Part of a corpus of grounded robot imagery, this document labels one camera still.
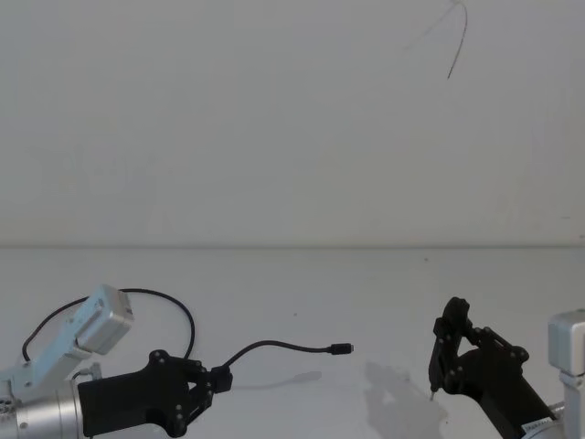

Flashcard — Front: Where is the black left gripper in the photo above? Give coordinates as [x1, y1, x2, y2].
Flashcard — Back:
[77, 348, 234, 437]

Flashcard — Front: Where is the thin black cable with plug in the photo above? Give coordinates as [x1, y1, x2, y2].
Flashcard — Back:
[21, 287, 356, 374]

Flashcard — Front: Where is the white table cloth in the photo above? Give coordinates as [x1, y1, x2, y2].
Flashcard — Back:
[0, 246, 585, 439]

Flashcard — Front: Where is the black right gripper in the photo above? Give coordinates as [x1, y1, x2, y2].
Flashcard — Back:
[428, 296, 557, 439]

